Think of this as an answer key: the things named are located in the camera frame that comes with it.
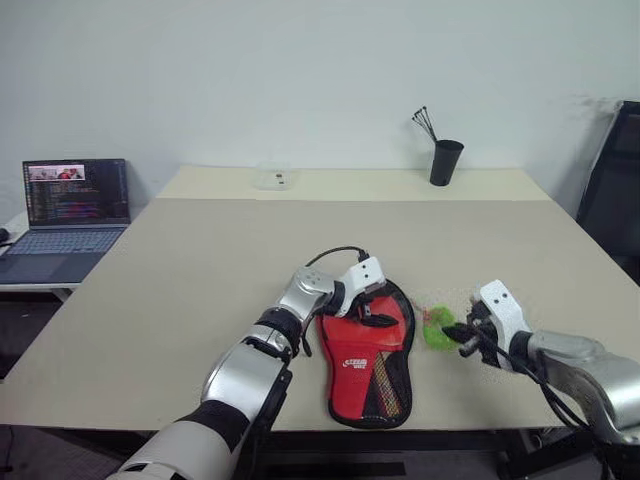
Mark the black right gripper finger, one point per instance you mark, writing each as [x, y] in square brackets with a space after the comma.
[465, 342]
[459, 331]

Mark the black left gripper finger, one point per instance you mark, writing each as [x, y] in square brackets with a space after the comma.
[384, 318]
[376, 324]

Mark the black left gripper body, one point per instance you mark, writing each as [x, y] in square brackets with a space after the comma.
[364, 306]

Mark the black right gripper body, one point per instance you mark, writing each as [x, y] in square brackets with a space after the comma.
[482, 330]

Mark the black red mesh paddle case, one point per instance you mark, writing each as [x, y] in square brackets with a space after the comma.
[350, 385]

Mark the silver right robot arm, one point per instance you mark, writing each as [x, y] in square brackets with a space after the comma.
[585, 355]

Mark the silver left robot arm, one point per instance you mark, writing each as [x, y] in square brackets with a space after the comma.
[250, 370]

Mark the clear plastic box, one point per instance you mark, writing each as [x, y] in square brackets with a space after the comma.
[275, 181]

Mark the black plastic cup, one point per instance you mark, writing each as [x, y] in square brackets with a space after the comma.
[445, 165]

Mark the black office chair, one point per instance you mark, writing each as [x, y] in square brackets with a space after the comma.
[612, 200]

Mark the thin black stick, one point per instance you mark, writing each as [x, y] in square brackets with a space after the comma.
[423, 129]
[430, 123]
[427, 125]

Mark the open blue-grey laptop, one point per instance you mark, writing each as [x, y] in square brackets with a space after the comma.
[75, 195]

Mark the small black object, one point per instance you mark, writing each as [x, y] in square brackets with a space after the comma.
[3, 236]

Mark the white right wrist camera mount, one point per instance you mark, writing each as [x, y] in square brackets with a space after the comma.
[502, 305]

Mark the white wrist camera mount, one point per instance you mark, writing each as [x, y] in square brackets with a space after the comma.
[502, 305]
[365, 272]

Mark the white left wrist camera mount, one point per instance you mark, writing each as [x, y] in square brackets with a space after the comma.
[365, 272]

